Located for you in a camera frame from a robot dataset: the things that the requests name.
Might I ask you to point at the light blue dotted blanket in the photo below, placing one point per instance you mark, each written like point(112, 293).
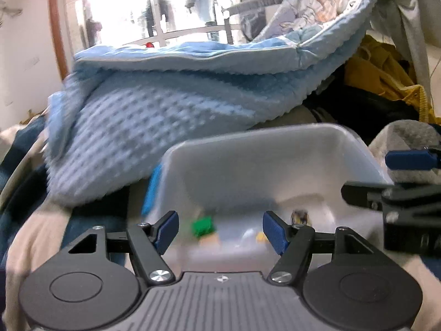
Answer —
point(155, 110)

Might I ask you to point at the wooden window frame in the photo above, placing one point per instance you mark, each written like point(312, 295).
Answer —
point(54, 13)

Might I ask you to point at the blue grey checked blanket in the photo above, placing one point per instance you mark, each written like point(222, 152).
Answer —
point(20, 186)

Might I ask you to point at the green toy building brick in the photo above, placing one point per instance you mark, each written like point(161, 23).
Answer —
point(204, 227)

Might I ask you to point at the grey clothes rack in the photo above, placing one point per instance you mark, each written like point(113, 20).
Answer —
point(255, 5)

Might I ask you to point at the hanging light garment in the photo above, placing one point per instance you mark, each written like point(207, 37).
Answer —
point(203, 1)

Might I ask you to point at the white grey garment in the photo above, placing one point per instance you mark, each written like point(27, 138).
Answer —
point(410, 24)

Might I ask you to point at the yellow garment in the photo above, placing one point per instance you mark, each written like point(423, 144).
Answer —
point(379, 72)

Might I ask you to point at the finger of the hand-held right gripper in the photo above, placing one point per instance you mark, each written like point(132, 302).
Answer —
point(410, 160)
point(361, 194)

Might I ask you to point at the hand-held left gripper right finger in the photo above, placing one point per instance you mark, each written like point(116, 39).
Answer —
point(275, 231)

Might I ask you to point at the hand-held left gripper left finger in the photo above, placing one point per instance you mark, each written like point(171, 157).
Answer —
point(167, 229)

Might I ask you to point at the white plastic container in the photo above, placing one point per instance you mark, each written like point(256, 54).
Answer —
point(258, 165)

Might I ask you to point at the hanging dark garment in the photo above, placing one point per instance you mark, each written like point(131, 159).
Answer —
point(158, 10)

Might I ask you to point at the black garment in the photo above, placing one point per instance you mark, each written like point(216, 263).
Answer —
point(361, 107)

